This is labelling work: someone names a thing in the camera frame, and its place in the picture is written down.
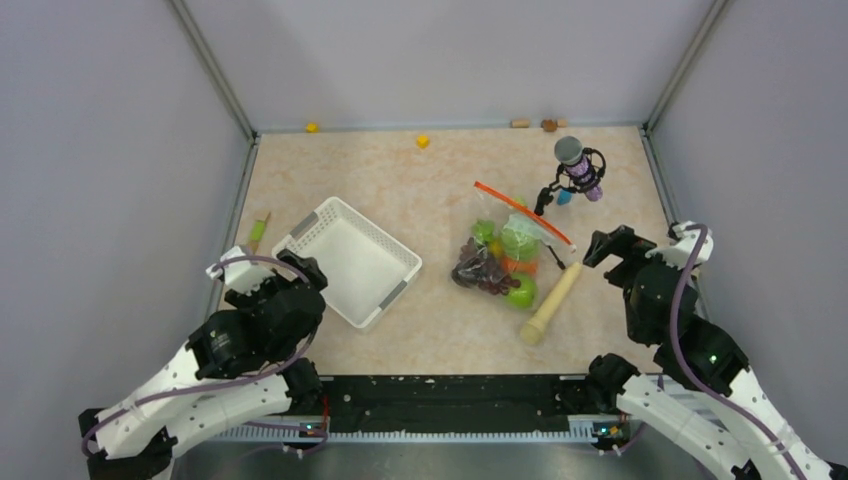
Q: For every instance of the orange tangerine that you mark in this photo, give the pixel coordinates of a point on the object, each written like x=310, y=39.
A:
x=517, y=266

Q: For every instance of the red grape bunch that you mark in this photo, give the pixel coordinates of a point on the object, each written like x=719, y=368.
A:
x=492, y=279
x=472, y=255

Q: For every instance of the pale green cabbage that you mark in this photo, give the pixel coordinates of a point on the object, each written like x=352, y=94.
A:
x=520, y=237

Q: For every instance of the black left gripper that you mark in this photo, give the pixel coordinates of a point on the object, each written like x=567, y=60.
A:
x=252, y=299

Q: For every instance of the microphone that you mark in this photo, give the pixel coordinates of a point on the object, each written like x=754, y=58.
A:
x=580, y=172

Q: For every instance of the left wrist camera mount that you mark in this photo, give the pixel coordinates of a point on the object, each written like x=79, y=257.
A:
x=238, y=272

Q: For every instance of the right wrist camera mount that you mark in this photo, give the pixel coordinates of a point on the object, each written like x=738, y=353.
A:
x=683, y=236

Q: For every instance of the green apple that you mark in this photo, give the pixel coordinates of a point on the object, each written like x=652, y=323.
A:
x=522, y=291

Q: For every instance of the blue toy block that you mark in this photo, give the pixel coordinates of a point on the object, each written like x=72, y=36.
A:
x=564, y=197

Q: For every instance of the yellow fruit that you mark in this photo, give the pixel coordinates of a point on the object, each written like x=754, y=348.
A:
x=495, y=249

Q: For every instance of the green and wood stick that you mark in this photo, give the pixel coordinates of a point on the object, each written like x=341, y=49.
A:
x=257, y=230

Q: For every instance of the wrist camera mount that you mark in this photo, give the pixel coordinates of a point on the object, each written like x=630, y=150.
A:
x=238, y=272
x=683, y=236

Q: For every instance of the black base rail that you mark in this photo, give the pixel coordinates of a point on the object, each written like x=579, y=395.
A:
x=446, y=404

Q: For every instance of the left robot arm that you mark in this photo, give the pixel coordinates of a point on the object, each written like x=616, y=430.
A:
x=242, y=363

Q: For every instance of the green pepper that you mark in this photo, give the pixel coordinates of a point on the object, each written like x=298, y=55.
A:
x=483, y=231

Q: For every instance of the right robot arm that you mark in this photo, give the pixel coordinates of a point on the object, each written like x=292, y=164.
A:
x=751, y=439

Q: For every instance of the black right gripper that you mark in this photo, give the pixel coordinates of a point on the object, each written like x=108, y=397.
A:
x=622, y=241

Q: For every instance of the white plastic basket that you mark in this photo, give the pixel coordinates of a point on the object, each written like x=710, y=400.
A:
x=367, y=268

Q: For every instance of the clear zip bag orange zipper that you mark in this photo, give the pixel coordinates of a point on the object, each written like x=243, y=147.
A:
x=491, y=204

